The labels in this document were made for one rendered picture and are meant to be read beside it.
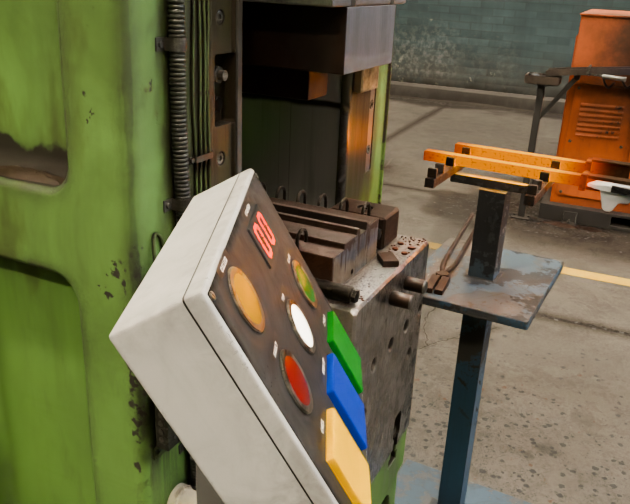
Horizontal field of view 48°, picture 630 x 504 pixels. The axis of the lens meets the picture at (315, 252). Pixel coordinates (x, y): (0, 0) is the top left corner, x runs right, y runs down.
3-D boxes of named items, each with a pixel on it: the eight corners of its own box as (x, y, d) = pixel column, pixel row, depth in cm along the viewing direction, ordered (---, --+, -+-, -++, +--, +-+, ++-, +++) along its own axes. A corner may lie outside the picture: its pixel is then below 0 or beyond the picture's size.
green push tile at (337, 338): (361, 358, 86) (333, 308, 84) (364, 392, 79) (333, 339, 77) (348, 364, 87) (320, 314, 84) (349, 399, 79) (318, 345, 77)
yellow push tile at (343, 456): (369, 465, 68) (333, 405, 66) (374, 522, 61) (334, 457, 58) (352, 472, 68) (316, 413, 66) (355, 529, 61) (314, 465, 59)
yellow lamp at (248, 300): (276, 316, 59) (278, 268, 58) (247, 340, 56) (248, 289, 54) (244, 308, 61) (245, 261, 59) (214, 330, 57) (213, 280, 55)
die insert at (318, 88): (327, 95, 125) (329, 59, 122) (307, 100, 118) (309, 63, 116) (185, 77, 137) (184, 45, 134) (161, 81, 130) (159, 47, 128)
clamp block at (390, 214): (397, 237, 145) (400, 207, 142) (382, 250, 138) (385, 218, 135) (344, 226, 150) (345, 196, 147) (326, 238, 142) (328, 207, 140)
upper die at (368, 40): (391, 63, 122) (396, 4, 118) (343, 75, 105) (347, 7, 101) (188, 42, 138) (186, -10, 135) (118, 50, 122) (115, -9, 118)
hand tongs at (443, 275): (470, 215, 210) (471, 211, 209) (484, 217, 208) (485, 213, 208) (423, 292, 157) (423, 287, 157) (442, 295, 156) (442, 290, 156)
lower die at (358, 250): (375, 256, 135) (379, 213, 132) (331, 294, 118) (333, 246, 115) (191, 216, 151) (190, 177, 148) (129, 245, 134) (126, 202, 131)
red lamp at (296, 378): (323, 395, 62) (326, 351, 61) (299, 422, 58) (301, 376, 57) (292, 385, 63) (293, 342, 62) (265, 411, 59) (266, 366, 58)
